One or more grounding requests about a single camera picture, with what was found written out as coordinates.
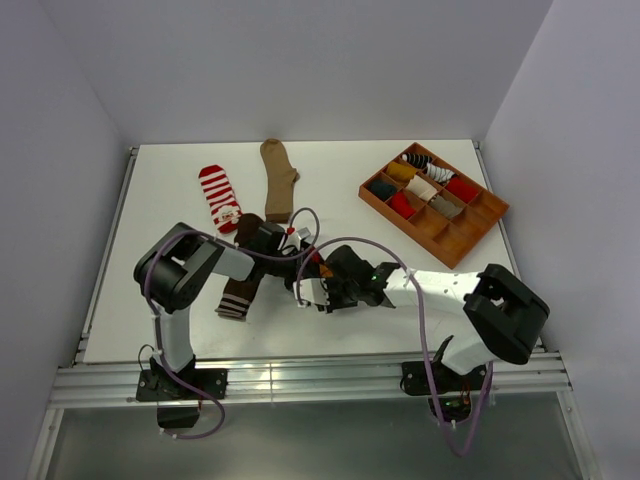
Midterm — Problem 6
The tan beige sock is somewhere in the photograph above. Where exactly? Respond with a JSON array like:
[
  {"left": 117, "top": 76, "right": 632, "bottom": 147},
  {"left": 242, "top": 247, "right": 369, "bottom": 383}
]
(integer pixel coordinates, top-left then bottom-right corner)
[{"left": 260, "top": 138, "right": 299, "bottom": 223}]

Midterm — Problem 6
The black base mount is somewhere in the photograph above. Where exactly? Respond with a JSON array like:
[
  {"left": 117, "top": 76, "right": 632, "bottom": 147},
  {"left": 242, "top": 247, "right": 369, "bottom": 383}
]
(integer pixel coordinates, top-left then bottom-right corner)
[
  {"left": 399, "top": 361, "right": 487, "bottom": 425},
  {"left": 135, "top": 364, "right": 228, "bottom": 431}
]

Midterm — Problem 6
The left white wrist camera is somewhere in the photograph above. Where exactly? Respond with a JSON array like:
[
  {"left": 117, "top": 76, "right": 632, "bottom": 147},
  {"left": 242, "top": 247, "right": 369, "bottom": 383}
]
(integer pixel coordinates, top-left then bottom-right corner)
[{"left": 283, "top": 226, "right": 311, "bottom": 250}]

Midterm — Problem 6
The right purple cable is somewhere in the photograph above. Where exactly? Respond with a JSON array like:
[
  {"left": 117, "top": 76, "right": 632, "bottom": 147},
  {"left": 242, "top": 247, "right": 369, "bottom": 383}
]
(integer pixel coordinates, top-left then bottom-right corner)
[{"left": 293, "top": 235, "right": 494, "bottom": 457}]

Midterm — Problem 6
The red rolled sock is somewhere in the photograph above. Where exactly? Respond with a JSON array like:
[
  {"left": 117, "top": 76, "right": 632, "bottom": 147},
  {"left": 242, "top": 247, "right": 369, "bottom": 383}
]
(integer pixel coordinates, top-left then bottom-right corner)
[
  {"left": 389, "top": 191, "right": 416, "bottom": 220},
  {"left": 445, "top": 176, "right": 479, "bottom": 204}
]

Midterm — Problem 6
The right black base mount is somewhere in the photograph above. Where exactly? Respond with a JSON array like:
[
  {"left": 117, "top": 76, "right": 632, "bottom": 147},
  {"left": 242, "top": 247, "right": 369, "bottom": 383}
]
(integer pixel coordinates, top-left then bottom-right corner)
[{"left": 399, "top": 361, "right": 487, "bottom": 425}]

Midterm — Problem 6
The purple cable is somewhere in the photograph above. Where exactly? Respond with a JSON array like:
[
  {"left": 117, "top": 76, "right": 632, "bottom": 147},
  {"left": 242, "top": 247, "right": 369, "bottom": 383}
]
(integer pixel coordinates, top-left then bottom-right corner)
[
  {"left": 136, "top": 207, "right": 322, "bottom": 441},
  {"left": 293, "top": 235, "right": 494, "bottom": 457}
]

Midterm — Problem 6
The grey rolled sock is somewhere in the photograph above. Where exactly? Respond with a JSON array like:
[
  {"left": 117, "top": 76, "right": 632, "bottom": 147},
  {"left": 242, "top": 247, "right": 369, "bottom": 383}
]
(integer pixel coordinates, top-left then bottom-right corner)
[{"left": 429, "top": 195, "right": 463, "bottom": 220}]

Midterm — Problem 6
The dark teal rolled sock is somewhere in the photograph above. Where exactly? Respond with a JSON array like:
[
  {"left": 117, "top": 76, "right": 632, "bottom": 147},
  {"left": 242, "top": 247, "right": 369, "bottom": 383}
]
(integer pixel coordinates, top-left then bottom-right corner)
[{"left": 368, "top": 179, "right": 398, "bottom": 202}]

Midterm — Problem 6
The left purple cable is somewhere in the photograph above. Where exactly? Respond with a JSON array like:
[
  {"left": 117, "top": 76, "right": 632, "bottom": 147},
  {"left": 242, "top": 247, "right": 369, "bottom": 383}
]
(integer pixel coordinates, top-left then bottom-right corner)
[{"left": 136, "top": 207, "right": 322, "bottom": 441}]

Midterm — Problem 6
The orange compartment organizer tray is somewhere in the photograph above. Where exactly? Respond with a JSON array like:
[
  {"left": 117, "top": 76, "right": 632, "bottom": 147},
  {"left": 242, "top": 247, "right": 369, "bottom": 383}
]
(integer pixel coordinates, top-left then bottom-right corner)
[{"left": 358, "top": 142, "right": 509, "bottom": 269}]

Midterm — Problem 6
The argyle patterned sock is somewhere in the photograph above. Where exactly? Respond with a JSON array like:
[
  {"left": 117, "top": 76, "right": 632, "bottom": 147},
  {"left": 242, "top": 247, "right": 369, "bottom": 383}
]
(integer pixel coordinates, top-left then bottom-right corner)
[{"left": 319, "top": 264, "right": 333, "bottom": 278}]

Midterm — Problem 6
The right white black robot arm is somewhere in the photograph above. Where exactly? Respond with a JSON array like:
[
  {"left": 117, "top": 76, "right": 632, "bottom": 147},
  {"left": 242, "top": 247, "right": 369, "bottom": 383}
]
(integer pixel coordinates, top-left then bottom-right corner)
[{"left": 295, "top": 245, "right": 550, "bottom": 393}]

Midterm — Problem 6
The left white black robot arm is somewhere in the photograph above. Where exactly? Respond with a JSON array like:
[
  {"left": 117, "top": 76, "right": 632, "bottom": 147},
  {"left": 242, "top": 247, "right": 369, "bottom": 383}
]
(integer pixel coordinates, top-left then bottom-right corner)
[{"left": 133, "top": 214, "right": 316, "bottom": 399}]

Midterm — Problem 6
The brown striped cuff sock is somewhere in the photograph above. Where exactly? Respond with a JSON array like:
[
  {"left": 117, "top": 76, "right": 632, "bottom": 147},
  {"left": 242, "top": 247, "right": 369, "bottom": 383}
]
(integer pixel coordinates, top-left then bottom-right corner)
[{"left": 215, "top": 213, "right": 264, "bottom": 321}]

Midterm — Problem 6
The mustard yellow rolled sock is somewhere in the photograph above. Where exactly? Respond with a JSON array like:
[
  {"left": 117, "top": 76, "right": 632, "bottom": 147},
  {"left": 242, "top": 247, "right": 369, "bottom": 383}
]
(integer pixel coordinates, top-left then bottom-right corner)
[{"left": 385, "top": 162, "right": 417, "bottom": 183}]

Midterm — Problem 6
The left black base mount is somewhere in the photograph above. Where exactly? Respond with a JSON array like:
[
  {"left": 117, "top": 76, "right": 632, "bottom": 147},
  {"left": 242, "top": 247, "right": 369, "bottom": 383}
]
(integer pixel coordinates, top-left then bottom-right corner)
[{"left": 135, "top": 364, "right": 228, "bottom": 431}]

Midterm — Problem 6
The red white striped santa sock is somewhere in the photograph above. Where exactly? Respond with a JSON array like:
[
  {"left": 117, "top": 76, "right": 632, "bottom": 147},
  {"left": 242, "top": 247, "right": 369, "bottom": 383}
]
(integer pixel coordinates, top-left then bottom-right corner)
[{"left": 198, "top": 164, "right": 243, "bottom": 235}]

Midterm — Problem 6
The aluminium frame rail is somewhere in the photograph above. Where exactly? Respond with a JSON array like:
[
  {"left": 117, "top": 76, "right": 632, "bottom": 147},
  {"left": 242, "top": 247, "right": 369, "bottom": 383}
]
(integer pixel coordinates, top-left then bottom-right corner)
[{"left": 28, "top": 142, "right": 601, "bottom": 479}]

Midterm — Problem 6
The cream rolled sock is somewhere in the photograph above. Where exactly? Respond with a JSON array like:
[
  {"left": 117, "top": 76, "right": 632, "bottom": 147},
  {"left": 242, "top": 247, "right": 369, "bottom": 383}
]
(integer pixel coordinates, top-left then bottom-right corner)
[{"left": 406, "top": 176, "right": 438, "bottom": 202}]

